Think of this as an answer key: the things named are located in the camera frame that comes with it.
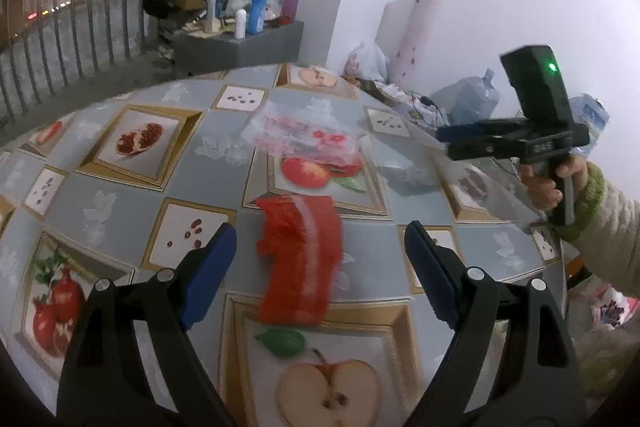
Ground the right hand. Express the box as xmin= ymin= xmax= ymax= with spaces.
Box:
xmin=518 ymin=156 xmax=589 ymax=211

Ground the large blue water jug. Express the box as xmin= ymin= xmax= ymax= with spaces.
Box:
xmin=431 ymin=68 xmax=501 ymax=124

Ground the fruit pattern tablecloth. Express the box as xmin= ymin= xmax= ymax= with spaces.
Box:
xmin=1 ymin=65 xmax=565 ymax=426

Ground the red plastic bag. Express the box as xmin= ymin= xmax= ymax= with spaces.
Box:
xmin=256 ymin=195 xmax=343 ymax=326

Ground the clear pink printed bag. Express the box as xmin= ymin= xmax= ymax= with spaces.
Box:
xmin=241 ymin=102 xmax=360 ymax=166

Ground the purple cup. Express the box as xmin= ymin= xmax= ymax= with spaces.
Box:
xmin=282 ymin=0 xmax=298 ymax=20

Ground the blue detergent bottle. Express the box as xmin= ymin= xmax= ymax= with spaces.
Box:
xmin=246 ymin=0 xmax=268 ymax=35

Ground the grey cabinet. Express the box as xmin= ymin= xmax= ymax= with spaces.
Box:
xmin=172 ymin=20 xmax=304 ymax=78

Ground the small white bottle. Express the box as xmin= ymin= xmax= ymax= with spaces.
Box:
xmin=234 ymin=9 xmax=247 ymax=40

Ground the white spray bottle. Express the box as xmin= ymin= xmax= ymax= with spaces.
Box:
xmin=204 ymin=0 xmax=220 ymax=35

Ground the metal balcony railing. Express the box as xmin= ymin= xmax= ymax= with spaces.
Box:
xmin=1 ymin=0 xmax=156 ymax=124

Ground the white plastic bag by wall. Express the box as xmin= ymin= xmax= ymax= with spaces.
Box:
xmin=344 ymin=41 xmax=387 ymax=83

